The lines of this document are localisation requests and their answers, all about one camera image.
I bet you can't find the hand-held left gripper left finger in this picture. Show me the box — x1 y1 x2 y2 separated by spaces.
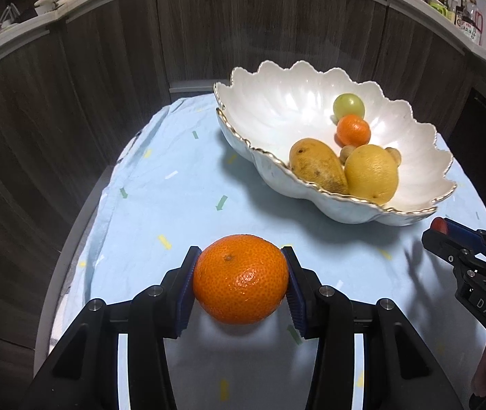
16 245 203 410

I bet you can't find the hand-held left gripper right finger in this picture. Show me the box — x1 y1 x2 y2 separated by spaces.
280 245 455 410

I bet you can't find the yellow citrus fruit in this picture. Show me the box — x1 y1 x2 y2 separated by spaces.
344 144 399 206

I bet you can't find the red-labelled bottle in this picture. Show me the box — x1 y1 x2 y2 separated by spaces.
461 0 483 45

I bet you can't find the white scalloped gold-rimmed bowl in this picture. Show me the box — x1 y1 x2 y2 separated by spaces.
214 60 457 226

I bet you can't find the orange tangerine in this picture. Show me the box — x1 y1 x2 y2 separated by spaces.
336 115 371 147
193 234 290 325

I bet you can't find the green-lidded jar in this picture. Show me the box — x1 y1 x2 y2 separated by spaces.
426 0 451 18

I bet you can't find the light blue confetti-print tablecloth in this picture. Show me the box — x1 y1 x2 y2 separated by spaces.
48 94 486 410

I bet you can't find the round green grape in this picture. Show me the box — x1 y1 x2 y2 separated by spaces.
333 93 365 124

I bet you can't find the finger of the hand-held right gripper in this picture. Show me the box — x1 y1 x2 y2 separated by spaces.
443 218 486 268
421 228 486 275

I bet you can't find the dark wooden cabinet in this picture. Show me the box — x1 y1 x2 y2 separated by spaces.
0 0 474 410

